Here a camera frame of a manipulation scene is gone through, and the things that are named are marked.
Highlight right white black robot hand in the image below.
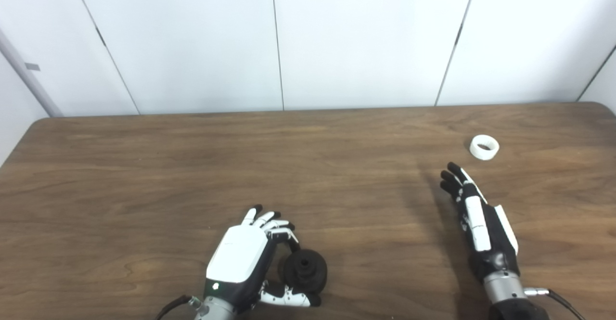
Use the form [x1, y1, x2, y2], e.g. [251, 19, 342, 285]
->
[440, 162, 520, 282]

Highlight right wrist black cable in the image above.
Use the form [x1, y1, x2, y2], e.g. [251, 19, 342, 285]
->
[524, 287, 585, 320]

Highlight white plastic ring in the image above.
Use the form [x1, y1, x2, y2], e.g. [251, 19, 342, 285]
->
[470, 135, 500, 161]

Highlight grey wall corner strip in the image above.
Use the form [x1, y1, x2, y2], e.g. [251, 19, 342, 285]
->
[0, 29, 64, 117]

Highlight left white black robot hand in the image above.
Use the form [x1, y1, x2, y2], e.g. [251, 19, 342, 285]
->
[205, 205, 322, 311]

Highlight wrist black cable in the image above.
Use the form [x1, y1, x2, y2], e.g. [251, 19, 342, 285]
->
[524, 287, 585, 320]
[154, 295, 200, 320]

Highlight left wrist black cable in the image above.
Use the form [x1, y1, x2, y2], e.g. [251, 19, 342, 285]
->
[154, 295, 200, 320]

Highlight round black plastic part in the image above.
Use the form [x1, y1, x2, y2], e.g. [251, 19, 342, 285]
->
[278, 249, 328, 294]

